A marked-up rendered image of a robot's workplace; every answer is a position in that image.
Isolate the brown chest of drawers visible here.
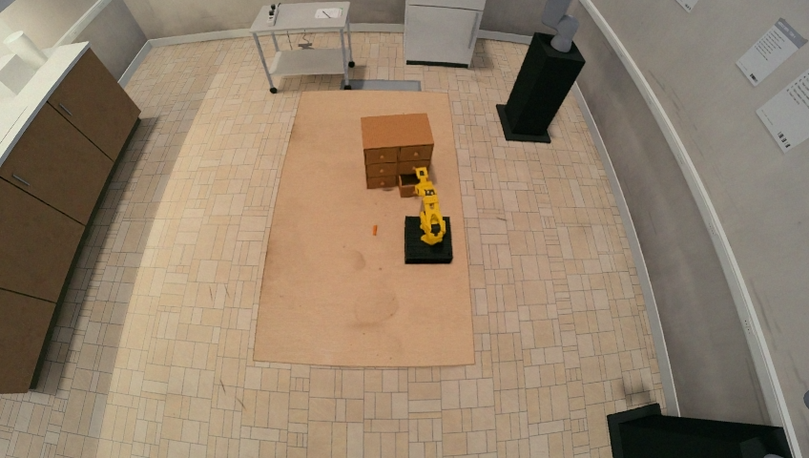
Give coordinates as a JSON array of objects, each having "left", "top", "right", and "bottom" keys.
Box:
[{"left": 361, "top": 114, "right": 435, "bottom": 190}]

